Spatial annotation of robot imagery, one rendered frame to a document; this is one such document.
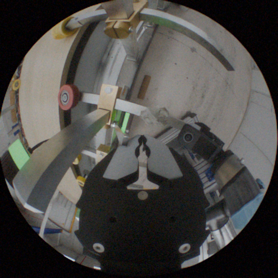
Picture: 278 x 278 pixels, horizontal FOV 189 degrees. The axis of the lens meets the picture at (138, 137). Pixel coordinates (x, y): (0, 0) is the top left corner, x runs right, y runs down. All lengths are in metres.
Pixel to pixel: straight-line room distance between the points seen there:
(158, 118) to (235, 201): 0.27
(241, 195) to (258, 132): 2.56
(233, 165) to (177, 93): 1.10
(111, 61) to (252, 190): 0.67
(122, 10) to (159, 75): 1.03
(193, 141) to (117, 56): 0.53
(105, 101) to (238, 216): 0.39
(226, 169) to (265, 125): 2.62
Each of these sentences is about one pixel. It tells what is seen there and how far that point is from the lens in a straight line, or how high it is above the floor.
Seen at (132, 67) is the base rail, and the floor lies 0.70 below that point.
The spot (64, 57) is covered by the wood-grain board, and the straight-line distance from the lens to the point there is 0.35.
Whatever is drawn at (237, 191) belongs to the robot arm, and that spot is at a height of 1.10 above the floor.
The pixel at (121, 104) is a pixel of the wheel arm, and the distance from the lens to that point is 0.25.
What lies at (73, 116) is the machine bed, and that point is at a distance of 0.46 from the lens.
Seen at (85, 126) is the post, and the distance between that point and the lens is 0.15.
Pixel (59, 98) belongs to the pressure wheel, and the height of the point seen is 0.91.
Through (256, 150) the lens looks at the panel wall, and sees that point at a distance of 2.60.
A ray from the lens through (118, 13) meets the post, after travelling 0.20.
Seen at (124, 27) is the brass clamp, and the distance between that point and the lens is 0.20.
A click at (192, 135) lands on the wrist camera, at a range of 0.19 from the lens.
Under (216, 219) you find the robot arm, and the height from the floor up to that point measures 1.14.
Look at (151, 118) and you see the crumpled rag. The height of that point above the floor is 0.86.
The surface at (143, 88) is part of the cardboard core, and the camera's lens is 1.02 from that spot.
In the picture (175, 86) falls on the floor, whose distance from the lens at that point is 1.19.
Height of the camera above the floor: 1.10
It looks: 60 degrees down
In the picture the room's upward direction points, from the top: 176 degrees counter-clockwise
